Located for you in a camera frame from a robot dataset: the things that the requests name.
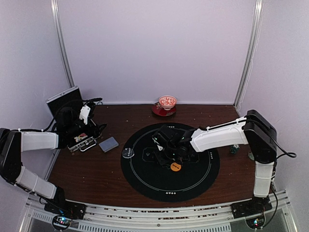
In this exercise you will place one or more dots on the orange big blind button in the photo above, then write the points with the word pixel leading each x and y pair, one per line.
pixel 175 167

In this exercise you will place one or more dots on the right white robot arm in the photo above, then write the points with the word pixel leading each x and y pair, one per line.
pixel 252 129

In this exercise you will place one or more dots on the red white patterned bowl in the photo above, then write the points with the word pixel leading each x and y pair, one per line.
pixel 167 102

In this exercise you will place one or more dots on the aluminium poker case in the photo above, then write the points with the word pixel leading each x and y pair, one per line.
pixel 54 103

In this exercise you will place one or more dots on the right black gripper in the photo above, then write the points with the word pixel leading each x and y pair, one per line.
pixel 161 158

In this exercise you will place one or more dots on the grey dealer button disc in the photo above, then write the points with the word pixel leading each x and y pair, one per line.
pixel 128 153

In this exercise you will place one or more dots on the black round poker mat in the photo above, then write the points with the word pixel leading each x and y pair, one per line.
pixel 159 182

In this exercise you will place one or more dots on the grey playing card deck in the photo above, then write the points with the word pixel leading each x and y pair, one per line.
pixel 108 144

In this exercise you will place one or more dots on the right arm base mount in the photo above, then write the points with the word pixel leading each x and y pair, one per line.
pixel 254 213

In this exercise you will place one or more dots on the dark red saucer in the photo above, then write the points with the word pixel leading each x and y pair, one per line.
pixel 158 110

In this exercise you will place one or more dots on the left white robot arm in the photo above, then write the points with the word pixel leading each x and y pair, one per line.
pixel 12 144

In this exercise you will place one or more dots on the right aluminium frame post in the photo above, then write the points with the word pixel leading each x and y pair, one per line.
pixel 253 40

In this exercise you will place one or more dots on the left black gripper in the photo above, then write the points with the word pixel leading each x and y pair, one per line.
pixel 96 132

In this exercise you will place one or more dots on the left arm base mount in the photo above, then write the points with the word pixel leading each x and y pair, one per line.
pixel 64 217

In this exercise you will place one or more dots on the green poker chip stack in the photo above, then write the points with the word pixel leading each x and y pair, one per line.
pixel 234 148

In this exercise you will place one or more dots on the front aluminium rail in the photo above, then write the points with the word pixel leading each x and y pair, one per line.
pixel 209 218

